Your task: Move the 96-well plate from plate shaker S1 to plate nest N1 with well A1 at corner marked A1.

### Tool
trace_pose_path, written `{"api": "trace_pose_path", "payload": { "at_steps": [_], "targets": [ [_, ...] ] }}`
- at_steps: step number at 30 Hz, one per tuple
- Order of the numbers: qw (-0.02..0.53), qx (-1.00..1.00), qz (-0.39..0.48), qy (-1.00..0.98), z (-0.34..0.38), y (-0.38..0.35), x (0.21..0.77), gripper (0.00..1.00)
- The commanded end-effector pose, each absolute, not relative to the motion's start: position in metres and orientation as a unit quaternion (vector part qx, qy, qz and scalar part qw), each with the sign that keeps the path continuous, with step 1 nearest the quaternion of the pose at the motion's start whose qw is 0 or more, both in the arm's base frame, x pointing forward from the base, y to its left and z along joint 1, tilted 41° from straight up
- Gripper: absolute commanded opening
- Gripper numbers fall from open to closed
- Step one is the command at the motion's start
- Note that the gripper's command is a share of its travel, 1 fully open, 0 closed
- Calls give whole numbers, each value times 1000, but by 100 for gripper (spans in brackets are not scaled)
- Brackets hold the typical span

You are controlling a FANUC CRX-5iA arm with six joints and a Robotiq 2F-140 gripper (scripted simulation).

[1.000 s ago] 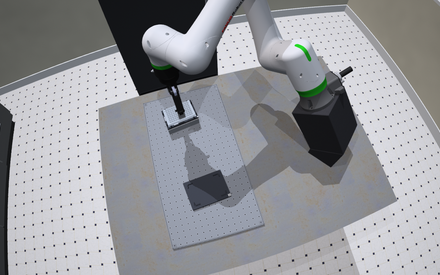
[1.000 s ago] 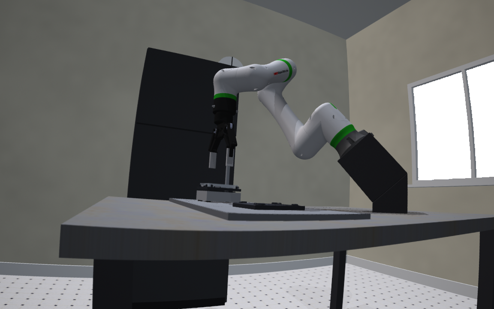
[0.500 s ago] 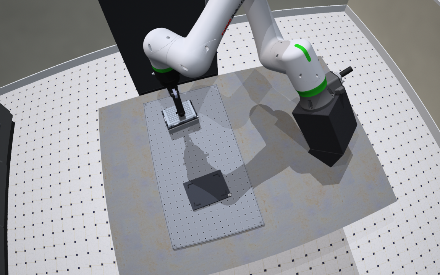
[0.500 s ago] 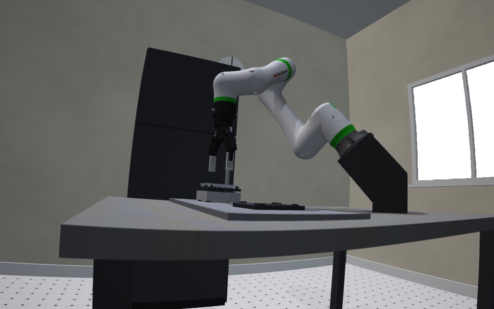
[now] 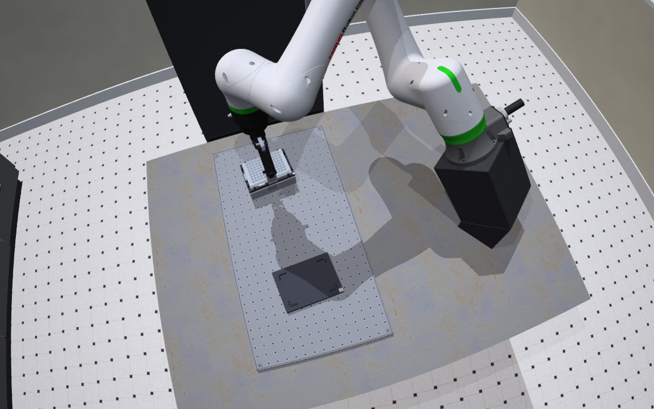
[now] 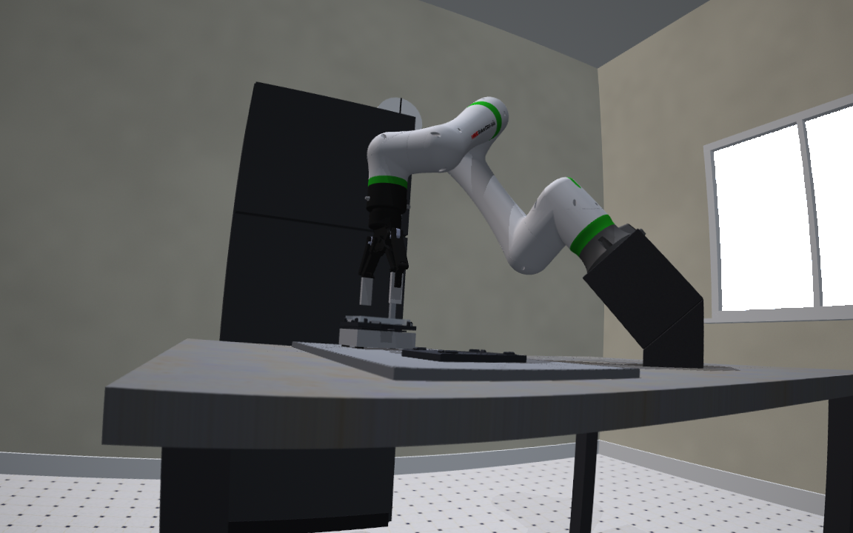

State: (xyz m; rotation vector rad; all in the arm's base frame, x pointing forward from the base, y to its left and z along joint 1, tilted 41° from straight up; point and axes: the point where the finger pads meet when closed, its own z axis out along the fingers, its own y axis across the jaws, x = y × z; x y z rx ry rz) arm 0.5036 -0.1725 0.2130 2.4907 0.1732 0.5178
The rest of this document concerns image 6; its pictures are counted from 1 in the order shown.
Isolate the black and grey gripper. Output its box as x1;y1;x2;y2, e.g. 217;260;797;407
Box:
358;210;409;306

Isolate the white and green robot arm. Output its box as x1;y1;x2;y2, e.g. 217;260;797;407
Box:
365;97;636;275

